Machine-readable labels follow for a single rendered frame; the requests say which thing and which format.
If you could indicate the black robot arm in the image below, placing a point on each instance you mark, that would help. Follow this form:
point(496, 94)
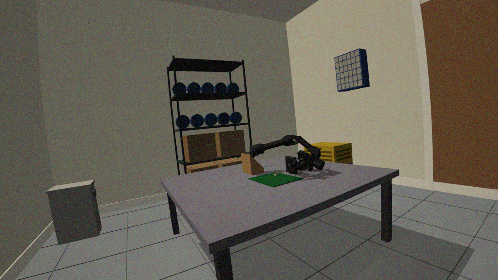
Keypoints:
point(287, 141)

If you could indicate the green circuit board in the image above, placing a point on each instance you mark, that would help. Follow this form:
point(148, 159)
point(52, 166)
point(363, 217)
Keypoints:
point(275, 179)

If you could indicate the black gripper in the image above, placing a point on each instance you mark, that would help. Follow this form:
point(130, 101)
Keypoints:
point(301, 165)

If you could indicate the black computer fan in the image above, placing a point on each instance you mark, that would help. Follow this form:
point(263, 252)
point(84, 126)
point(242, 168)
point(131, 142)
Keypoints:
point(288, 164)

